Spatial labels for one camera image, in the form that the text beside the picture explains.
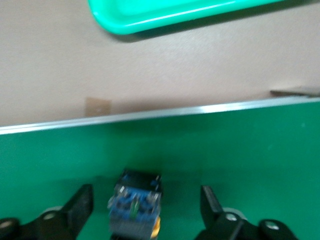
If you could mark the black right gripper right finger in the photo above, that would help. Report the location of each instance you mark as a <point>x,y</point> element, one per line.
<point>222,225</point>

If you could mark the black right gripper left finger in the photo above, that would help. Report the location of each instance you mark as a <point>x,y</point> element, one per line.
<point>72,212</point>

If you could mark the green cap push button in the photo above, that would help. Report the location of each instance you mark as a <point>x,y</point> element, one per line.
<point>135,205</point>

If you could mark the green conveyor belt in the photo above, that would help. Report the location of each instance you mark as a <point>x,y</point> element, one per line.
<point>200,150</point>

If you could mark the brown tape piece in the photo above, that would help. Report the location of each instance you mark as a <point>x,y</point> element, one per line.
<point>98,106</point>

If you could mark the green plastic tray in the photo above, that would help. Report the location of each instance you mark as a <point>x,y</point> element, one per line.
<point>155,12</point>

